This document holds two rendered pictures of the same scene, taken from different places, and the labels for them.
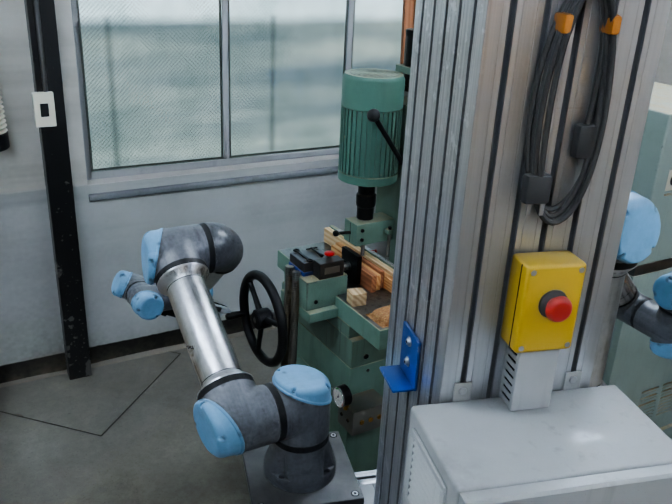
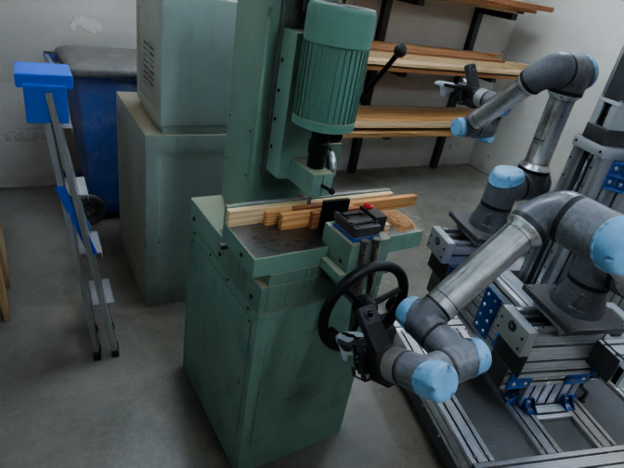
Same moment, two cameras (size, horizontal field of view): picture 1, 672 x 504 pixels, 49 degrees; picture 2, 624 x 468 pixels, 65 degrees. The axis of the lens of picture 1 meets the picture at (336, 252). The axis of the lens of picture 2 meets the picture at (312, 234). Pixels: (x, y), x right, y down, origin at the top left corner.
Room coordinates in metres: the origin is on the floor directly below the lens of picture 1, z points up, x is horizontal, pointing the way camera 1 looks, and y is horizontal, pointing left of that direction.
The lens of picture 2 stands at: (2.14, 1.26, 1.58)
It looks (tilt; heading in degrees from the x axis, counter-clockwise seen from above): 28 degrees down; 266
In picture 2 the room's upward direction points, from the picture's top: 10 degrees clockwise
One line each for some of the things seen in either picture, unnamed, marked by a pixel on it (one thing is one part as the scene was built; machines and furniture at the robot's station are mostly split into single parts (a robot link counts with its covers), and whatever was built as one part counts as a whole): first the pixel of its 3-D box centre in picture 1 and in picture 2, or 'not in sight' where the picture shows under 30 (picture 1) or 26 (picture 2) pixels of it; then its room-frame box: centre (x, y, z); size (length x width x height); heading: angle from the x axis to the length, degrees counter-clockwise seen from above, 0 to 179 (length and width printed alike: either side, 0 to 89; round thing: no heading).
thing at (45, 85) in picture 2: not in sight; (74, 227); (2.92, -0.36, 0.58); 0.27 x 0.25 x 1.16; 28
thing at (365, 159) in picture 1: (370, 127); (331, 68); (2.07, -0.08, 1.35); 0.18 x 0.18 x 0.31
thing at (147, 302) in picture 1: (151, 299); (456, 355); (1.75, 0.49, 0.93); 0.11 x 0.11 x 0.08; 30
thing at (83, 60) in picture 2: not in sight; (112, 136); (3.24, -1.62, 0.48); 0.64 x 0.54 x 0.97; 32
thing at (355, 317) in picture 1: (339, 291); (335, 242); (1.98, -0.02, 0.87); 0.61 x 0.30 x 0.06; 32
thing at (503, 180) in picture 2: not in sight; (504, 186); (1.35, -0.43, 0.98); 0.13 x 0.12 x 0.14; 29
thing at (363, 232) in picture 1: (369, 231); (309, 177); (2.08, -0.10, 1.03); 0.14 x 0.07 x 0.09; 122
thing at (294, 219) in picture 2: (354, 266); (317, 216); (2.04, -0.06, 0.92); 0.25 x 0.02 x 0.05; 32
